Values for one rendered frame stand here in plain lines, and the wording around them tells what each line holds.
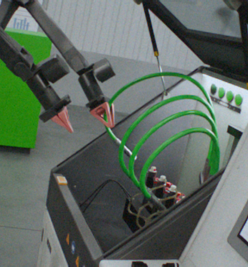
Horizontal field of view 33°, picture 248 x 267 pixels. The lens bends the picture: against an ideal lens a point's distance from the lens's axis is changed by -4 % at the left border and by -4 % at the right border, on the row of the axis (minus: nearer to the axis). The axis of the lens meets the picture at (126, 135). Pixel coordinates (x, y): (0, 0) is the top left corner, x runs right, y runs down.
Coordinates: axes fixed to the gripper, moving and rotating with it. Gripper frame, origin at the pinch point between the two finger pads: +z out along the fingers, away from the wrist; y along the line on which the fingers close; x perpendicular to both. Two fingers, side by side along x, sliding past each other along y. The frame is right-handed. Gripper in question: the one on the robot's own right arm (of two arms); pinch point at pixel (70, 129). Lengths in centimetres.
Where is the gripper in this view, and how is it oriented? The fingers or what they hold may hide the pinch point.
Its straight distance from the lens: 131.4
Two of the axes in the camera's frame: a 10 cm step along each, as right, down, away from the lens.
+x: -0.5, -2.6, 9.7
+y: 8.3, -5.4, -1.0
